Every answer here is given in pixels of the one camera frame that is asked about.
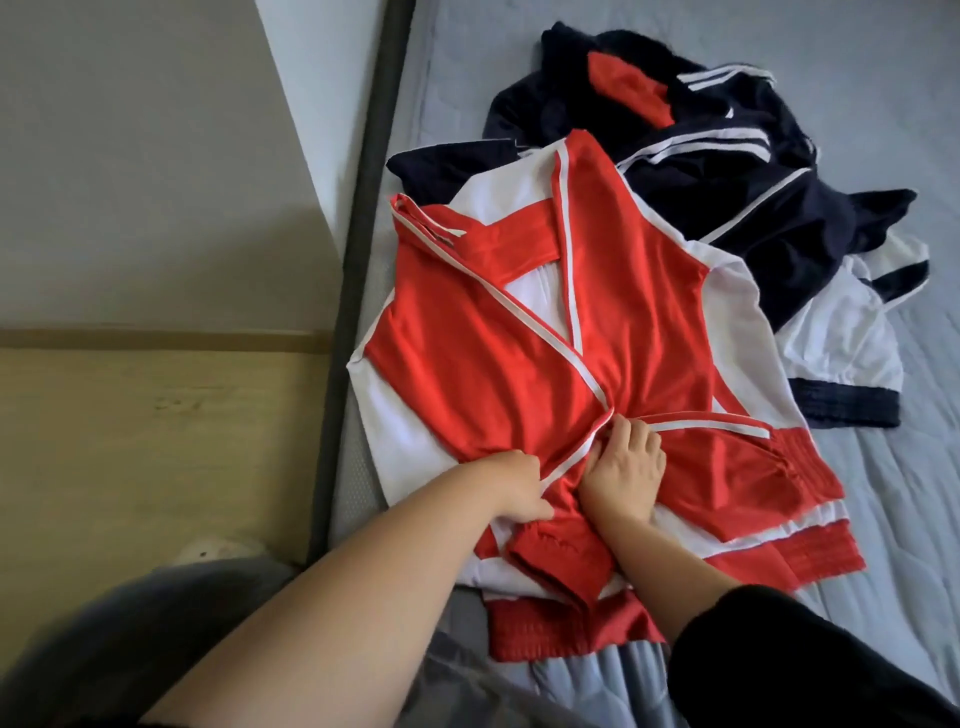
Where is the person's right hand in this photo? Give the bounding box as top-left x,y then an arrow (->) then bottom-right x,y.
577,415 -> 668,530

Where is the person's left hand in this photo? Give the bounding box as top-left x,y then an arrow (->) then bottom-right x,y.
457,450 -> 557,527

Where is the red and white jacket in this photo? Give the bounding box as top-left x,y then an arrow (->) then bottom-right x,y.
348,129 -> 869,663

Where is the white and navy garment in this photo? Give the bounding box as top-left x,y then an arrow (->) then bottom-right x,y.
777,228 -> 932,429

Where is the red and navy sports jacket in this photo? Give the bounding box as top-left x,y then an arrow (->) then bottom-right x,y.
387,21 -> 918,332

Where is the grey quilted bed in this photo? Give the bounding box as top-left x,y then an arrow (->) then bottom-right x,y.
307,0 -> 960,728

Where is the person's left forearm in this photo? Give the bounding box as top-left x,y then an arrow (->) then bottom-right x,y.
142,468 -> 519,728

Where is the person's white clog shoe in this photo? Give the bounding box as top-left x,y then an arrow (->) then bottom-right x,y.
172,537 -> 264,569

